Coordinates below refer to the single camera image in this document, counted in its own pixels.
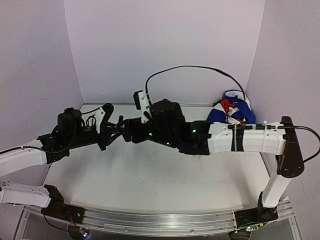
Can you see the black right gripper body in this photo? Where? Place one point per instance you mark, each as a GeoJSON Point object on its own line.
{"type": "Point", "coordinates": [127, 130]}

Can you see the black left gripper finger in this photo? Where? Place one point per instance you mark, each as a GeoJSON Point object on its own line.
{"type": "Point", "coordinates": [107, 137]}
{"type": "Point", "coordinates": [108, 109]}

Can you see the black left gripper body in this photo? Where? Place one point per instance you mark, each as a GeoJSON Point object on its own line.
{"type": "Point", "coordinates": [80, 141]}

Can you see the black nail polish brush cap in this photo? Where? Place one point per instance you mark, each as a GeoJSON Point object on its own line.
{"type": "Point", "coordinates": [120, 120]}

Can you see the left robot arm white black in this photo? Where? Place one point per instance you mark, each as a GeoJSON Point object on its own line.
{"type": "Point", "coordinates": [19, 158]}

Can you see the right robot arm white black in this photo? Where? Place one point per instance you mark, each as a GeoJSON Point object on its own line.
{"type": "Point", "coordinates": [278, 138]}

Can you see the blue white red jacket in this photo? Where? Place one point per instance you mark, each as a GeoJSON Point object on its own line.
{"type": "Point", "coordinates": [233, 108]}

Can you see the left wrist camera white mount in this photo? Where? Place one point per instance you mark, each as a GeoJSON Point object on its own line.
{"type": "Point", "coordinates": [96, 119]}

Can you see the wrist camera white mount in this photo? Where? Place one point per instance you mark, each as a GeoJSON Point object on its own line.
{"type": "Point", "coordinates": [96, 119]}
{"type": "Point", "coordinates": [142, 104]}

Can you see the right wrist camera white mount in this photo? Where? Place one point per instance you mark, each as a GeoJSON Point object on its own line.
{"type": "Point", "coordinates": [142, 104]}

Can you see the aluminium front rail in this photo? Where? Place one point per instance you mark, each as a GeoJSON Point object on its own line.
{"type": "Point", "coordinates": [154, 224]}

